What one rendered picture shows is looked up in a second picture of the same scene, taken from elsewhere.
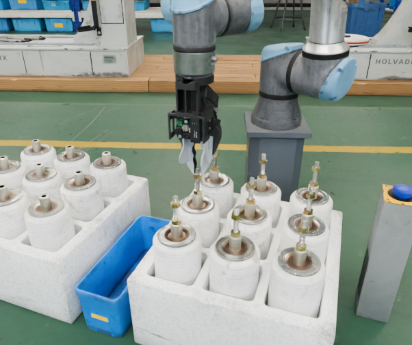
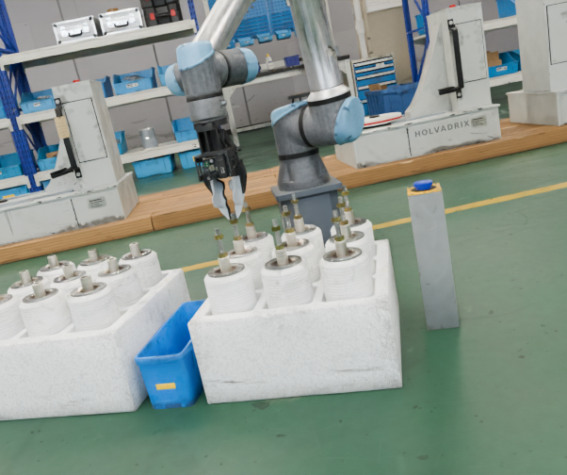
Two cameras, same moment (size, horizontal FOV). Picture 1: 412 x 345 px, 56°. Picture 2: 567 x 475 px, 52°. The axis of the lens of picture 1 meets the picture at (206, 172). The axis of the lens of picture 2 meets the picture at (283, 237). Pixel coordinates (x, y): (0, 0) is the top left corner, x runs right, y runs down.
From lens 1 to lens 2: 0.54 m
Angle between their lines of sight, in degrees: 15
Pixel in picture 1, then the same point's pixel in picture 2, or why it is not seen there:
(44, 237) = (92, 316)
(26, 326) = (87, 426)
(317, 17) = (311, 67)
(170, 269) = (227, 300)
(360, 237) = not seen: hidden behind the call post
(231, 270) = (283, 277)
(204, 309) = (268, 325)
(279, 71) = (292, 128)
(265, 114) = (291, 176)
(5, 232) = (48, 329)
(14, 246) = (61, 335)
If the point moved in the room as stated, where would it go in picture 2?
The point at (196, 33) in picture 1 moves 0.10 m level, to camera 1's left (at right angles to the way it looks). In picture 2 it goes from (204, 82) to (153, 92)
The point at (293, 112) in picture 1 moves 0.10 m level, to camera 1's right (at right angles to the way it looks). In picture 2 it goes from (318, 168) to (353, 160)
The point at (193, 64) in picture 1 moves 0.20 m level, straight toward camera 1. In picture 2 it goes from (206, 107) to (214, 107)
